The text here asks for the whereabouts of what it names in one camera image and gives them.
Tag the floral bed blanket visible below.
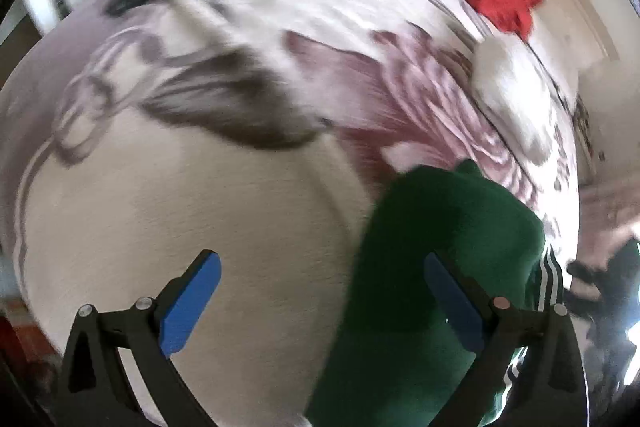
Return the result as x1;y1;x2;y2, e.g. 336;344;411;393
0;0;581;258

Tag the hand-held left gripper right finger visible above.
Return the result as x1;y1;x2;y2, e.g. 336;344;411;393
424;252;590;427

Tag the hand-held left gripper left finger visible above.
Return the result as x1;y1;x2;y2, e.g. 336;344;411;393
52;249;222;427

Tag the pile of clothes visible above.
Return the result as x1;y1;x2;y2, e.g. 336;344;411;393
565;237;640;338

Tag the white pillow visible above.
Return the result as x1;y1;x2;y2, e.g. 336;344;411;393
470;34;571;162

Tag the nightstand clutter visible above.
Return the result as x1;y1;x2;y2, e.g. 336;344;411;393
575;99;603;168

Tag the green varsity jacket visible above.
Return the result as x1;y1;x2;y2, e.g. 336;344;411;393
15;104;566;427

